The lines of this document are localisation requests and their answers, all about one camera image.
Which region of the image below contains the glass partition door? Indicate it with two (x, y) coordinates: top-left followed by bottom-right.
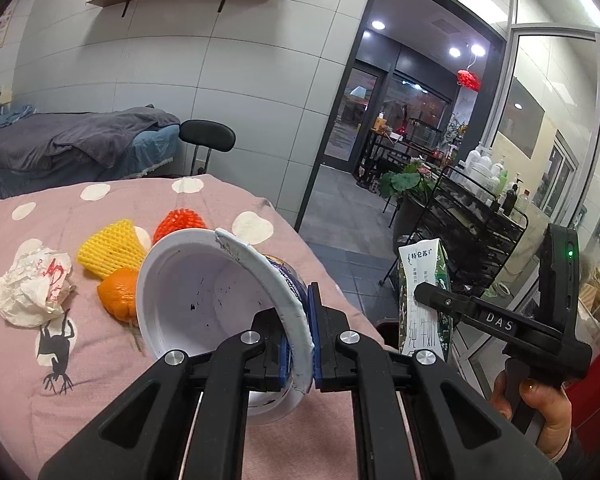
(500, 0), (600, 261)

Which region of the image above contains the red foam fruit net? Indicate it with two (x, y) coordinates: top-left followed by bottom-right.
(152, 208), (206, 243)

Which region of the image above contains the red hanging lantern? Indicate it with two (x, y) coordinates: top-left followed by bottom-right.
(456, 69), (482, 92)

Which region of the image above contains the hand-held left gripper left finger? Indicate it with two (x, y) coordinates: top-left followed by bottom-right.
(37, 310), (292, 480)

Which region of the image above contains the dark brown pump bottle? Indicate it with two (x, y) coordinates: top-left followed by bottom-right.
(501, 174), (521, 213)

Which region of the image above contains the yellow foam fruit net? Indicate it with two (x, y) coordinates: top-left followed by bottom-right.
(76, 218), (148, 281)

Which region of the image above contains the person's right forearm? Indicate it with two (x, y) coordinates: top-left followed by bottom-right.
(545, 427), (600, 480)

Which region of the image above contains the pink dotted blanket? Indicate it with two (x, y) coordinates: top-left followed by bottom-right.
(0, 173), (396, 480)

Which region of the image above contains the person's right hand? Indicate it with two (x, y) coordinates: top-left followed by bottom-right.
(490, 371), (574, 461)

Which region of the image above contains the glass double door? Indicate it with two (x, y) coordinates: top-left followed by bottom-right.
(325, 62), (393, 163)

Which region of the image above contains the black metal table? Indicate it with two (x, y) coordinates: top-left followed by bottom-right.
(357, 127), (443, 193)

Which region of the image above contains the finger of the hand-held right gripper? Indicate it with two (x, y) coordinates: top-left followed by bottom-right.
(414, 284), (482, 323)

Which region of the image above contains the orange fruit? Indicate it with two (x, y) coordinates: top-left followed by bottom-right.
(96, 267), (143, 323)

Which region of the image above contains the cluster of white pump bottles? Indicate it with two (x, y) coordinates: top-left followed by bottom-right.
(457, 145), (506, 188)

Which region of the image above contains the blue cloth pile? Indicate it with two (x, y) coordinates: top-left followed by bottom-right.
(0, 71), (35, 136)

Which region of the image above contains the black wire rack cart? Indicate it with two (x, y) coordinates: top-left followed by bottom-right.
(392, 167), (528, 301)

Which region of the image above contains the black chair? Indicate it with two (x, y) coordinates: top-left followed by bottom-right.
(179, 120), (236, 176)

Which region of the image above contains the grey covered bed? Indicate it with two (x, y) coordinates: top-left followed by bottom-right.
(0, 105), (181, 171)

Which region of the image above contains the white paper bowl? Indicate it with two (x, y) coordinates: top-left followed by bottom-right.
(136, 227), (315, 420)

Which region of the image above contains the white paper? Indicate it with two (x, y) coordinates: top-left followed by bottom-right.
(0, 247), (77, 328)

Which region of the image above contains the green white milk carton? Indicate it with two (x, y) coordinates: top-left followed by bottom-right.
(396, 240), (455, 363)

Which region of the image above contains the wall poster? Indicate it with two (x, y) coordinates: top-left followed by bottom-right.
(0, 0), (26, 56)

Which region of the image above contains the green potted plant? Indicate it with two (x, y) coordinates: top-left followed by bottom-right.
(377, 157), (433, 198)

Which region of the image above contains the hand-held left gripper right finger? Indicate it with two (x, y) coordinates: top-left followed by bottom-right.
(307, 282), (563, 480)

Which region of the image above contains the black door frame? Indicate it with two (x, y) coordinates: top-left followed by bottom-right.
(292, 0), (508, 233)

